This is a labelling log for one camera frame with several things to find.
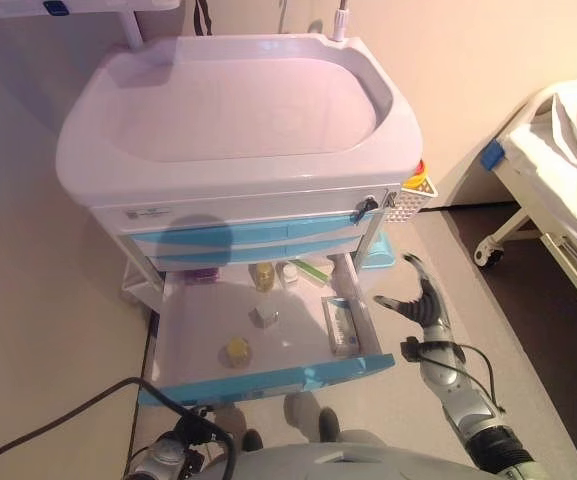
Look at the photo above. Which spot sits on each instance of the white perforated basket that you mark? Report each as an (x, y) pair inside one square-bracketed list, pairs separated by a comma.
[(408, 205)]

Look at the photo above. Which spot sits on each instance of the small cube medicine box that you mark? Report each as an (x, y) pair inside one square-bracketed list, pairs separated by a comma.
[(263, 317)]

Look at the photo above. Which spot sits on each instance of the blue waste bin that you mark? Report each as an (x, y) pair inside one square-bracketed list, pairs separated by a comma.
[(379, 252)]

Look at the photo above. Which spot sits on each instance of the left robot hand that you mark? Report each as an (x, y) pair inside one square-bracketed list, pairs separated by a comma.
[(197, 430)]

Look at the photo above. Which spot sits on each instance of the white hospital bed frame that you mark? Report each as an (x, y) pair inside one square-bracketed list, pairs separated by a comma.
[(533, 220)]

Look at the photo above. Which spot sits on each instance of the bed caster wheel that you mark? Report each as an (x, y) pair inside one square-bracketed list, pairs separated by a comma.
[(489, 255)]

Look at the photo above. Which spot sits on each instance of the grey robot torso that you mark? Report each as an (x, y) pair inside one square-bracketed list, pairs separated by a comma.
[(343, 465)]

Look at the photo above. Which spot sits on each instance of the blue white cart drawer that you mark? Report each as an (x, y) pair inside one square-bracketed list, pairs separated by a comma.
[(268, 232), (203, 325), (268, 252)]

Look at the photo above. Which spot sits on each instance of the white pill bottle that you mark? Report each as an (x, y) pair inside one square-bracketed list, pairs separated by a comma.
[(289, 275)]

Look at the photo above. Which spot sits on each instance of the long green white medicine box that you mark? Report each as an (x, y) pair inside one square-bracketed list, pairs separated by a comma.
[(313, 274)]

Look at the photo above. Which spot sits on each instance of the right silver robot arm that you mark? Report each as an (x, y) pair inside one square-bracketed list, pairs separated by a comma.
[(460, 395)]

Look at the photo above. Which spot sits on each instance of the white medical cart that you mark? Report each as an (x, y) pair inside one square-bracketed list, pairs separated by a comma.
[(228, 110)]

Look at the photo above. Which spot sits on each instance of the blue bed tag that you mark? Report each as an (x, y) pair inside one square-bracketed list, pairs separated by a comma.
[(493, 156)]

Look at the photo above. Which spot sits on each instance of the blue white medicine box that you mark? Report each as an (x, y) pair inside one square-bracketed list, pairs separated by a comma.
[(340, 325)]

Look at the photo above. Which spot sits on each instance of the yellow pill bottle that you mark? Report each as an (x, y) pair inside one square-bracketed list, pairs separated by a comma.
[(238, 352), (264, 277)]

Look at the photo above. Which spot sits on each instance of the metal IV pole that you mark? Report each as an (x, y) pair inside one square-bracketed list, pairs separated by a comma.
[(340, 25)]

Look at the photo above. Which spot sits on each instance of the white bed mattress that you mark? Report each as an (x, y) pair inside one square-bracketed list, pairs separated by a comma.
[(533, 150)]

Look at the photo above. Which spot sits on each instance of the black cart key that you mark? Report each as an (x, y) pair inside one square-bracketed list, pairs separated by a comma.
[(365, 207)]

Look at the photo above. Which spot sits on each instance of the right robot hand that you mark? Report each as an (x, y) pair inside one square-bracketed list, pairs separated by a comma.
[(430, 305)]

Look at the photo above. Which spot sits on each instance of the white side bin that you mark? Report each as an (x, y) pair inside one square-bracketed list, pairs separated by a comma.
[(138, 285)]

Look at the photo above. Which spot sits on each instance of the robot right leg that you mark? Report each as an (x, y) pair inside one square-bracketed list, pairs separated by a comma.
[(310, 420)]

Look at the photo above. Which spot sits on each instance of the purple medicine box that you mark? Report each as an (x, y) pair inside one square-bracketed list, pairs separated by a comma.
[(201, 276)]

